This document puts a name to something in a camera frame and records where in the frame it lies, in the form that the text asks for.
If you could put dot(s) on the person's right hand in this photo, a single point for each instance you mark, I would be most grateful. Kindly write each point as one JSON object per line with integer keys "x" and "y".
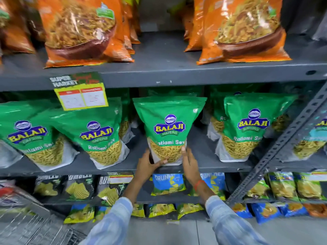
{"x": 191, "y": 169}

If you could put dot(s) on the person's left hand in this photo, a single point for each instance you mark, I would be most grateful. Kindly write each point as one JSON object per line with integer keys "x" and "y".
{"x": 143, "y": 170}

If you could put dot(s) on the person's left thumb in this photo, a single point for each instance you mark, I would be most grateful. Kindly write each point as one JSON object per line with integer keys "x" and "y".
{"x": 160, "y": 163}

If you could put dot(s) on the person's right thumb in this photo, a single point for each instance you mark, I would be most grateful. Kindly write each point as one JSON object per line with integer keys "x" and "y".
{"x": 183, "y": 154}

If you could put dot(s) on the person's left forearm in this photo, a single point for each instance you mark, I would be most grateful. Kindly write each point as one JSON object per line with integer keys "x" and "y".
{"x": 115, "y": 216}

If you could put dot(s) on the person's right forearm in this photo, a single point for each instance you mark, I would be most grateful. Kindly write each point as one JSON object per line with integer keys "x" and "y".
{"x": 227, "y": 221}

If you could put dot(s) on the red thread wristband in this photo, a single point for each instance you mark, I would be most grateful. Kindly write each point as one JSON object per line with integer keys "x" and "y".
{"x": 199, "y": 184}

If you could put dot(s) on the white shelf price label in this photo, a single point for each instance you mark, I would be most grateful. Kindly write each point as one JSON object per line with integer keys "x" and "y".
{"x": 318, "y": 176}
{"x": 120, "y": 179}

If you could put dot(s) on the yellow green chip packet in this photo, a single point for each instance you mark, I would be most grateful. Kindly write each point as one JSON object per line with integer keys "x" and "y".
{"x": 138, "y": 210}
{"x": 101, "y": 213}
{"x": 161, "y": 209}
{"x": 80, "y": 213}
{"x": 189, "y": 209}

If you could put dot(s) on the black chip packet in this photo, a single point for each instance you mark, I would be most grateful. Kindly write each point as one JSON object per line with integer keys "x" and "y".
{"x": 48, "y": 187}
{"x": 109, "y": 193}
{"x": 79, "y": 188}

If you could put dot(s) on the row of green packets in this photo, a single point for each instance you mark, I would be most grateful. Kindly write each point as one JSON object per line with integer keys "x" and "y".
{"x": 97, "y": 117}

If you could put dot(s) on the small blue chip packet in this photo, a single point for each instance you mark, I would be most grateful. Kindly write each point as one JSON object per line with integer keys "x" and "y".
{"x": 241, "y": 210}
{"x": 293, "y": 209}
{"x": 265, "y": 213}

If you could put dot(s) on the green yellow snack packet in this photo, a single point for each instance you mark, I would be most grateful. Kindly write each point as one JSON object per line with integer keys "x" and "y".
{"x": 283, "y": 186}
{"x": 258, "y": 188}
{"x": 310, "y": 188}

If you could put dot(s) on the grey metal shelf rack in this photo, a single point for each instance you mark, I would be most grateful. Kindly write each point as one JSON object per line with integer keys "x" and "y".
{"x": 163, "y": 71}

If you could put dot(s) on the grey perforated metal upright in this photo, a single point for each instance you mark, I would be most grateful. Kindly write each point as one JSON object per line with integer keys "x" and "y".
{"x": 278, "y": 147}

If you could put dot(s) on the yellow price tag sign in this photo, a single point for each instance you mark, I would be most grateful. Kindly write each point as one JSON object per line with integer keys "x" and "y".
{"x": 81, "y": 96}

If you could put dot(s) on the small orange chip packet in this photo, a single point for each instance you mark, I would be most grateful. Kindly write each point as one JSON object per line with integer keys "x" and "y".
{"x": 316, "y": 209}

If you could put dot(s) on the row of orange packets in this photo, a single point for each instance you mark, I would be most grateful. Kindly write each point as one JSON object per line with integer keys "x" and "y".
{"x": 76, "y": 25}

